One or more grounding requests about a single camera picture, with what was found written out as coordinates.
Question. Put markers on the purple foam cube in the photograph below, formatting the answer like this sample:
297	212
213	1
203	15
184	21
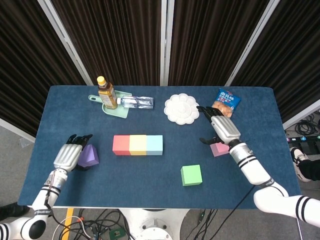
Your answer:
91	156

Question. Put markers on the mint green cutting board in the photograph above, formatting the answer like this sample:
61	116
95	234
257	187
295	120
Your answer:
117	113

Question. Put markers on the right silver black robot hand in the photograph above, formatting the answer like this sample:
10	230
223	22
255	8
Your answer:
226	130

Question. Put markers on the tea bottle with yellow cap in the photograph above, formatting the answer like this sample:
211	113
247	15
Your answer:
107	97

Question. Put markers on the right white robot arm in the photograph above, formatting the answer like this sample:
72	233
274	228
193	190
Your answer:
252	170

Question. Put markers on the green circuit board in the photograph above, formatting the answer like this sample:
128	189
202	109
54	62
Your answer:
116	233

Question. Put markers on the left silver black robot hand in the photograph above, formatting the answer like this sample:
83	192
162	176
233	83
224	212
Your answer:
67	157

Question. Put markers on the pink foam cube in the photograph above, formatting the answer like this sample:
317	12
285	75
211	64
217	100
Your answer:
220	150

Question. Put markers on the white sneaker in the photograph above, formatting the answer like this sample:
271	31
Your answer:
298	160

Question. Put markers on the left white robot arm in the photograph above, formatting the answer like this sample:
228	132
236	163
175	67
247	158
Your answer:
42	200

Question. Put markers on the yellow floor tape strip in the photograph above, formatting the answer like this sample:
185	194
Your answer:
68	225

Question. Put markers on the blue fabric table cover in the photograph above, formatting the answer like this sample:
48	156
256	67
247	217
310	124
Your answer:
150	180

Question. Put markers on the white flower-shaped paint palette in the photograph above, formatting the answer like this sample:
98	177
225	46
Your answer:
181	108

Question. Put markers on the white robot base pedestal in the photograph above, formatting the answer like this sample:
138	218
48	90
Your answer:
155	222

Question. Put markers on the light blue foam cube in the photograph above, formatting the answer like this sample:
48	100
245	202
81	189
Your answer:
155	145

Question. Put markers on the dark folding screen panel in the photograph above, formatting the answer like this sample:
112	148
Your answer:
112	37
212	37
287	62
25	62

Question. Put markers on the blue red snack bag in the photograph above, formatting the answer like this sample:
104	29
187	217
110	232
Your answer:
226	100

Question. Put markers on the black bystander shoe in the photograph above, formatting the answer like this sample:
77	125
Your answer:
12	211

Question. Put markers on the clear plastic water bottle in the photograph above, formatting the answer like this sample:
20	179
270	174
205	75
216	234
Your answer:
137	102

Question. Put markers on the green foam cube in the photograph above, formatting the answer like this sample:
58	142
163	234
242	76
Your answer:
191	175

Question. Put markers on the red foam cube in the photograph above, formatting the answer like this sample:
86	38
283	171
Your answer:
121	145

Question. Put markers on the yellow foam cube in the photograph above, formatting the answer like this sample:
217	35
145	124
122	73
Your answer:
138	145

